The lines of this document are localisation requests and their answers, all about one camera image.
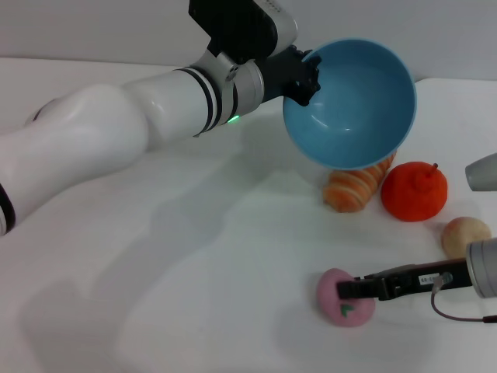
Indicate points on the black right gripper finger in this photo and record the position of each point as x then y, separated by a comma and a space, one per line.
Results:
359, 288

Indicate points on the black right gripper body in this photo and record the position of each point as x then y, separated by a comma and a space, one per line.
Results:
427, 281

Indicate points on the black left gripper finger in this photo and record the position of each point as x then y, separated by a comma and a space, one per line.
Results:
303, 53
308, 85

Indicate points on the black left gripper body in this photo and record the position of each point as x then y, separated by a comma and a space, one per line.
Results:
279, 75

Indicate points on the pink toy peach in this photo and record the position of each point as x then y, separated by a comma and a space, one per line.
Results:
334, 311

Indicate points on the blue bowl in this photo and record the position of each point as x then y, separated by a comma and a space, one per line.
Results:
357, 109

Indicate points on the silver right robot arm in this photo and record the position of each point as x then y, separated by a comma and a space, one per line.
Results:
483, 268

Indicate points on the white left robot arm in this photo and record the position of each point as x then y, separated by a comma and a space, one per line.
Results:
97, 124

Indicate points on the beige round toy fruit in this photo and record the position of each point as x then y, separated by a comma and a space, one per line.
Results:
462, 233

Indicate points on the red-orange toy persimmon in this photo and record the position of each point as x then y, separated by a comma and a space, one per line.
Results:
413, 194

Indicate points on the orange striped toy bread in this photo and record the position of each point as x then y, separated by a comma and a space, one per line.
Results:
349, 190

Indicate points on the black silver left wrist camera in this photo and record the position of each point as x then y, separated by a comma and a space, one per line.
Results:
240, 27

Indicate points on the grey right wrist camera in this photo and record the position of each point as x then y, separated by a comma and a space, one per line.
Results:
483, 173

